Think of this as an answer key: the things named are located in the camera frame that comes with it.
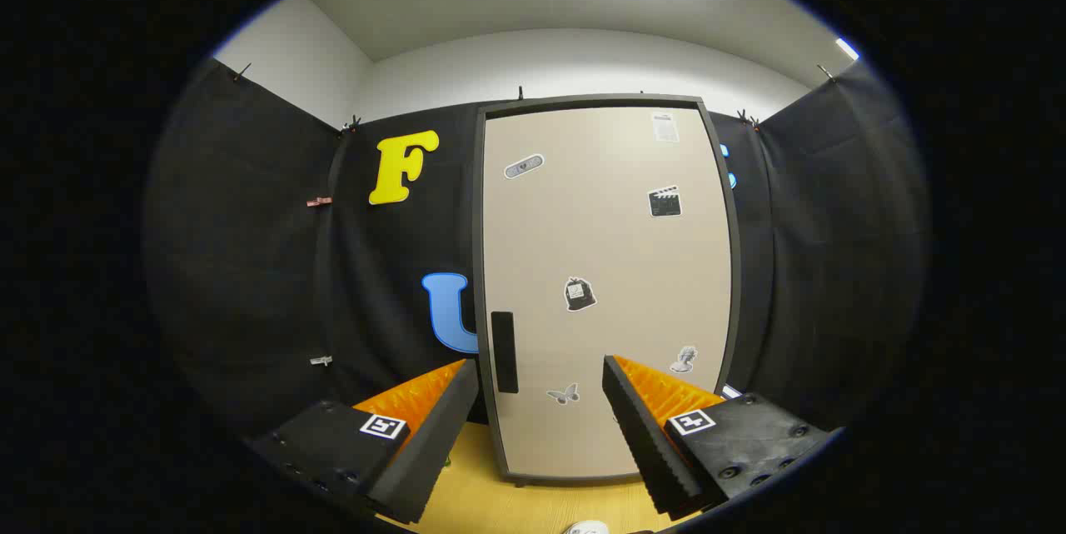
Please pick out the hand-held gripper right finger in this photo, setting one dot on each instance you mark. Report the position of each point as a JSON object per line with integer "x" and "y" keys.
{"x": 645, "y": 442}

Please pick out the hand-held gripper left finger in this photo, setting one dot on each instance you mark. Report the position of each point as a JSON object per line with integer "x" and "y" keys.
{"x": 433, "y": 442}

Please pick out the white canvas shoe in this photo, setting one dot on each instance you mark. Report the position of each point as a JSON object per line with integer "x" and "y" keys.
{"x": 587, "y": 528}

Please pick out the dark grey shoe cabinet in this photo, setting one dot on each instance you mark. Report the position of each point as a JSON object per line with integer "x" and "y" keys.
{"x": 477, "y": 226}

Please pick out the black backdrop cloth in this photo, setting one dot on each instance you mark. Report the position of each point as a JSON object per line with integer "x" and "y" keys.
{"x": 250, "y": 267}

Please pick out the small ceiling light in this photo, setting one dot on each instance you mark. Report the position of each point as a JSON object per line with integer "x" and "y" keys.
{"x": 848, "y": 49}

